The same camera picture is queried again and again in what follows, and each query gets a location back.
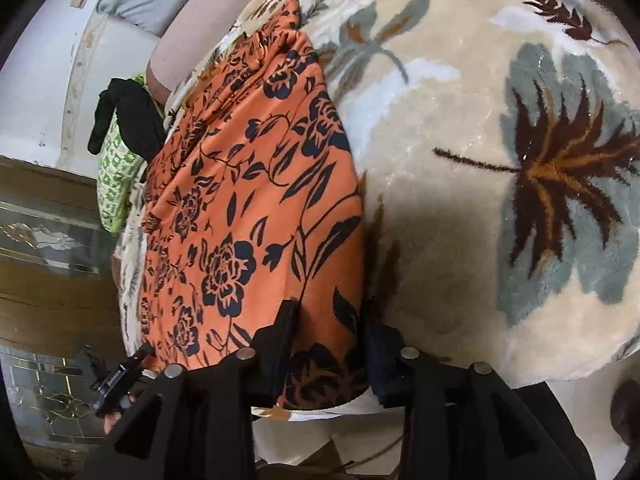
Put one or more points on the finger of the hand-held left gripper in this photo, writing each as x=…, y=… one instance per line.
x=141, y=354

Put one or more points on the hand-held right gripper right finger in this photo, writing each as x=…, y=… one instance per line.
x=382, y=360

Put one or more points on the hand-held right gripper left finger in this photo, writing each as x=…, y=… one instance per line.
x=286, y=330

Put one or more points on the orange black floral cloth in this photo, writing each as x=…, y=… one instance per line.
x=250, y=220

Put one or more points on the person's left hand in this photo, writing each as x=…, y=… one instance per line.
x=112, y=422

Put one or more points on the wooden cabinet with glass doors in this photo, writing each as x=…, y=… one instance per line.
x=50, y=280

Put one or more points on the green white patterned cloth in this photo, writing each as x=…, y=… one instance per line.
x=112, y=175

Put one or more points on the beige leaf print blanket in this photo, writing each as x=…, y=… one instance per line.
x=475, y=160

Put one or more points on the dark round object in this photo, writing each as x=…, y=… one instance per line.
x=627, y=410

